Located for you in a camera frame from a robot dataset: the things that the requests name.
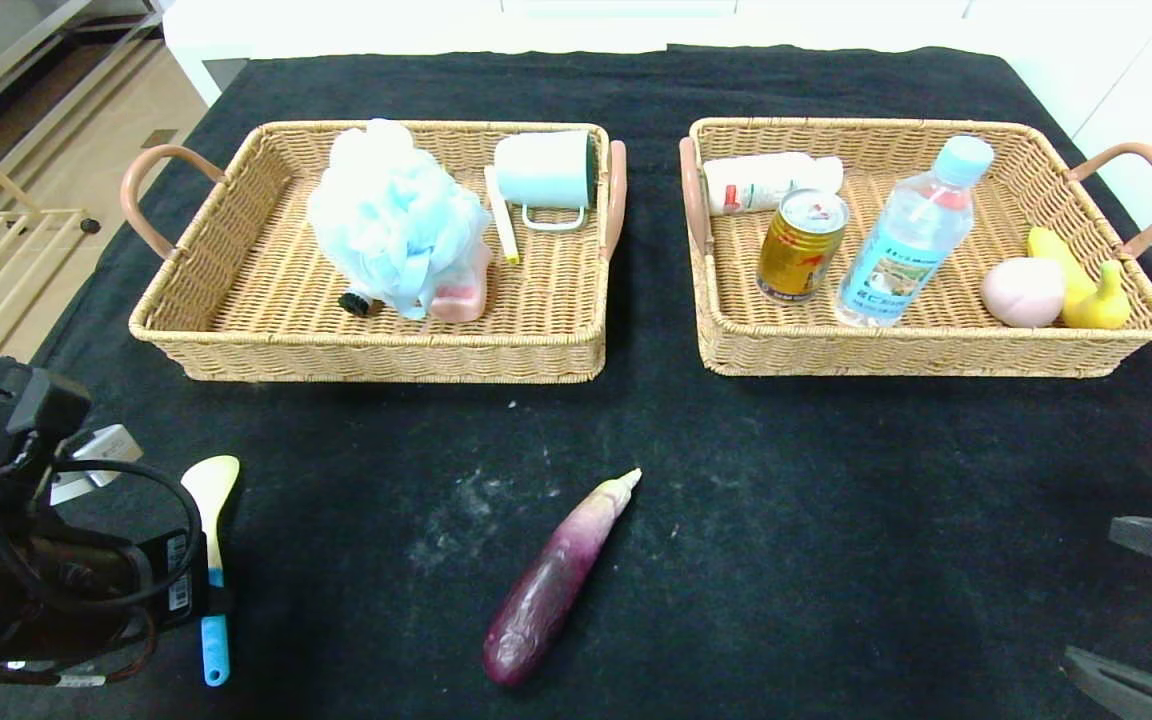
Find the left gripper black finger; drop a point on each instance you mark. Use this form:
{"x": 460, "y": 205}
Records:
{"x": 216, "y": 600}

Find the light blue bath pouf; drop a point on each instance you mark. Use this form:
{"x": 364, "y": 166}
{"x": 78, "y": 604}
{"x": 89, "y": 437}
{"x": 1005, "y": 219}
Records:
{"x": 396, "y": 220}

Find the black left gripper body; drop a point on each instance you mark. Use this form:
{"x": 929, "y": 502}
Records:
{"x": 179, "y": 577}

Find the white bottle with red label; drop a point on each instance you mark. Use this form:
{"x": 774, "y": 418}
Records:
{"x": 756, "y": 175}

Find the purple eggplant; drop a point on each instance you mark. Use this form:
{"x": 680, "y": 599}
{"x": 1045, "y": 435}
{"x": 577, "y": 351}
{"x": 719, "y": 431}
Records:
{"x": 551, "y": 580}

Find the clear water bottle blue cap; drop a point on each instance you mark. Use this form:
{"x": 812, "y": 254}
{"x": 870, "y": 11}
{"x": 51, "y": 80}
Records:
{"x": 896, "y": 260}

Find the pale pink egg-shaped fruit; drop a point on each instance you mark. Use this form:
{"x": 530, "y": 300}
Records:
{"x": 1021, "y": 292}

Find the mint green mug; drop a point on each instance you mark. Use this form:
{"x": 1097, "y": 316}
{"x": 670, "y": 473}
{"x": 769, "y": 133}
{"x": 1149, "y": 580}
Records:
{"x": 540, "y": 168}

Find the small green floor tag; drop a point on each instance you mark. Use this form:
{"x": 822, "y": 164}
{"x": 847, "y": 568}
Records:
{"x": 160, "y": 139}

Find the wicker basket with food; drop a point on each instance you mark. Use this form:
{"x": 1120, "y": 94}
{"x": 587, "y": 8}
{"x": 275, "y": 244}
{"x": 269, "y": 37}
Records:
{"x": 936, "y": 345}

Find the white stick with yellow tip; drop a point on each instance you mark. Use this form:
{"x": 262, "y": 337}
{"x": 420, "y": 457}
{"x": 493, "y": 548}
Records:
{"x": 501, "y": 218}

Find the black table cloth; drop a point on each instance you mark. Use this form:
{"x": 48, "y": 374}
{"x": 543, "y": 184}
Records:
{"x": 786, "y": 550}

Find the wicker basket with toiletries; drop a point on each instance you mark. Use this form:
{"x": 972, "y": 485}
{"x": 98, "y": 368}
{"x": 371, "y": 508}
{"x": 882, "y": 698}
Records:
{"x": 556, "y": 300}

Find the yellow banana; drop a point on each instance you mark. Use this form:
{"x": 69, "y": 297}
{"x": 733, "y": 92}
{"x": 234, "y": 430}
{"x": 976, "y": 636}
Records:
{"x": 1096, "y": 305}

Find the pink lotion bottle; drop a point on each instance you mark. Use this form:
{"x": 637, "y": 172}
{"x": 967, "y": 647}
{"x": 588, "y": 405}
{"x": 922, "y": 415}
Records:
{"x": 461, "y": 300}

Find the white bottle with black brush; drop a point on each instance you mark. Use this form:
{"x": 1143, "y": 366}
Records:
{"x": 358, "y": 304}

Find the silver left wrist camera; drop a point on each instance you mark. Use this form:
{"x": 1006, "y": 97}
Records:
{"x": 106, "y": 445}

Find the gold drink can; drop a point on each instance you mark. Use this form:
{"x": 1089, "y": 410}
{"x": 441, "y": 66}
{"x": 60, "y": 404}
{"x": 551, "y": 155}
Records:
{"x": 796, "y": 260}

